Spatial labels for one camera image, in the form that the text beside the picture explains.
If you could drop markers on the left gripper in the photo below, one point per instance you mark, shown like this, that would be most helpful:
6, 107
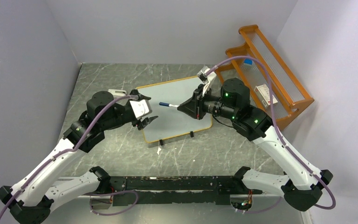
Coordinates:
141, 124

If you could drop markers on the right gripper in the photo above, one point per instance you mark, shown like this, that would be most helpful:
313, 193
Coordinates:
194, 106

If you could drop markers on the blue whiteboard marker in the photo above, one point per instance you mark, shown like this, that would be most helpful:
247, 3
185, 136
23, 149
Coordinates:
168, 105

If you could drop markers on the yellow framed whiteboard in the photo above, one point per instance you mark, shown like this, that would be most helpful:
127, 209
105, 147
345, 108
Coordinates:
171, 122

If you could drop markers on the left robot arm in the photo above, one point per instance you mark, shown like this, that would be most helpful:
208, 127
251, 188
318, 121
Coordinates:
32, 199

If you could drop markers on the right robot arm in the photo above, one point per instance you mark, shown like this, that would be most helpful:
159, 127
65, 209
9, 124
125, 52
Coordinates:
301, 185

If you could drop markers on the white whiteboard eraser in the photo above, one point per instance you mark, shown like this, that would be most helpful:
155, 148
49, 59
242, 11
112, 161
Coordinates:
117, 93

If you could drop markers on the white red box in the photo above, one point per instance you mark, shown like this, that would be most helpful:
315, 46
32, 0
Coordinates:
263, 94

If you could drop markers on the blue white small object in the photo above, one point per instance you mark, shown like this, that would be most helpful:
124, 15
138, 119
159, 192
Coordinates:
247, 62

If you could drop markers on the orange wooden rack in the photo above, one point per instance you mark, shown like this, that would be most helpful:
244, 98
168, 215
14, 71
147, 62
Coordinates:
268, 68

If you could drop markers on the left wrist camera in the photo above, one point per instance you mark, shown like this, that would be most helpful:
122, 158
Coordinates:
140, 108

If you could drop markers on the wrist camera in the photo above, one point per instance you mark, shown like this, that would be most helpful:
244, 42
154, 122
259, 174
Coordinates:
140, 108
207, 79

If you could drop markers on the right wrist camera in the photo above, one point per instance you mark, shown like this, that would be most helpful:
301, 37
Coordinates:
207, 79

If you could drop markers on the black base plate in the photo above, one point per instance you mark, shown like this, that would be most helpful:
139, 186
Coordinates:
176, 189

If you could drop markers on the aluminium rail frame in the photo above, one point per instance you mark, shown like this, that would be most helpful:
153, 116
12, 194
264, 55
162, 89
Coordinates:
266, 209

